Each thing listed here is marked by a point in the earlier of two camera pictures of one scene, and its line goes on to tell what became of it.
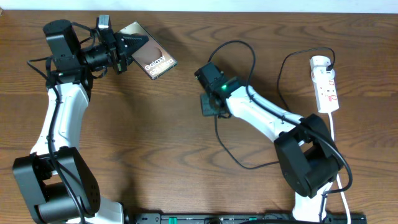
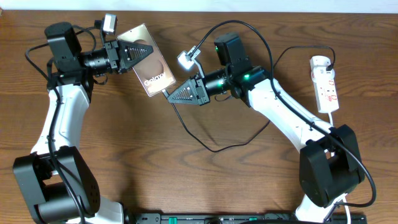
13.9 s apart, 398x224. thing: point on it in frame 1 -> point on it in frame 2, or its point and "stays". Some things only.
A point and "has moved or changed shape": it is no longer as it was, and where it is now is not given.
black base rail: [245, 218] stays
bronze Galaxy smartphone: [152, 56] has moved or changed shape
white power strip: [324, 84] stays
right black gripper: [207, 108] -> [199, 93]
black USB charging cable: [280, 101] -> [234, 145]
